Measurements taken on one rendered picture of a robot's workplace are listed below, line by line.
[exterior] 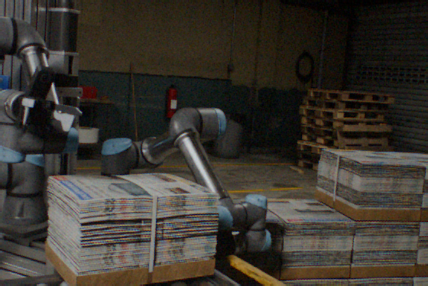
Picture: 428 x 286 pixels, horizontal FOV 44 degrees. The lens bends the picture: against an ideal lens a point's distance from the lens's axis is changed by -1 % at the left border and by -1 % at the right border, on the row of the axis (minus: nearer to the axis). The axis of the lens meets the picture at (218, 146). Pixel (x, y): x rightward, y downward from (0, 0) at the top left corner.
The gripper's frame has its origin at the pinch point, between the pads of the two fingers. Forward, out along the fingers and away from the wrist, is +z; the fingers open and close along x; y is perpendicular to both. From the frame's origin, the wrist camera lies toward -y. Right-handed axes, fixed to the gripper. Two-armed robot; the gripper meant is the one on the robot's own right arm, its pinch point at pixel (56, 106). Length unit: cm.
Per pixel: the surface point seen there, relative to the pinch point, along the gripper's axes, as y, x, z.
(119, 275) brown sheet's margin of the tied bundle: 37.2, -19.9, 6.7
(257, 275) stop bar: 35, -55, 18
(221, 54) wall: -125, -541, -633
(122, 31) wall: -119, -355, -654
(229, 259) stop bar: 35, -57, 4
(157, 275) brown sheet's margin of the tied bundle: 37.1, -30.2, 7.8
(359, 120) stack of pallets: -51, -654, -399
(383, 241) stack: 30, -139, 1
